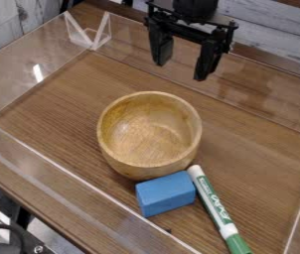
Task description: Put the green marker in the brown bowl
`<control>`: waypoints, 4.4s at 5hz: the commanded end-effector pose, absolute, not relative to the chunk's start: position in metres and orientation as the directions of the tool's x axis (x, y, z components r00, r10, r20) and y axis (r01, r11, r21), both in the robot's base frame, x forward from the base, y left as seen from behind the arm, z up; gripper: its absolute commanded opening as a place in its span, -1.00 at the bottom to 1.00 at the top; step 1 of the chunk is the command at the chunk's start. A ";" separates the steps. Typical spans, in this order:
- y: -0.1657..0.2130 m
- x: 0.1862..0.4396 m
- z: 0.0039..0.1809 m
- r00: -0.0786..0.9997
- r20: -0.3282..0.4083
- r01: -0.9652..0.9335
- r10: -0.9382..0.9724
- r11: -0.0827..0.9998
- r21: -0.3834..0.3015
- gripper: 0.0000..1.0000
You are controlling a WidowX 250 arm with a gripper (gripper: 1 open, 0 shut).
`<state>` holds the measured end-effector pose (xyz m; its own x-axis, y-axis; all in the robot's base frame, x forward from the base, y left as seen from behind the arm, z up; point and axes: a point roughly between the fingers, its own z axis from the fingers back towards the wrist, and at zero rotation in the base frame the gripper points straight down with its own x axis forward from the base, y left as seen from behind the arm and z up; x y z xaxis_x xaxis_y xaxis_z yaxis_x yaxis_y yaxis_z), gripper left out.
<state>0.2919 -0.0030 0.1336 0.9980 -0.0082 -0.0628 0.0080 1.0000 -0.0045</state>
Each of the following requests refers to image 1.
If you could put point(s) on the clear acrylic tray wall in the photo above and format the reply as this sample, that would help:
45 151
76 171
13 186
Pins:
55 87

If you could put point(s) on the blue rectangular block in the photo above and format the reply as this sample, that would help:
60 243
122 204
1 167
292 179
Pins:
165 193

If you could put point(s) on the clear acrylic corner bracket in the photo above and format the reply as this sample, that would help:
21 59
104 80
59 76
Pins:
88 38

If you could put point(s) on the green whiteboard marker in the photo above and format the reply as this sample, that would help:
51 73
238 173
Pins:
216 209

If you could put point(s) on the brown wooden bowl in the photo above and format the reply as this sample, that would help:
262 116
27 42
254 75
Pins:
149 133

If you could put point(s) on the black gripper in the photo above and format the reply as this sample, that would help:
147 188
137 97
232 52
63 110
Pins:
194 21

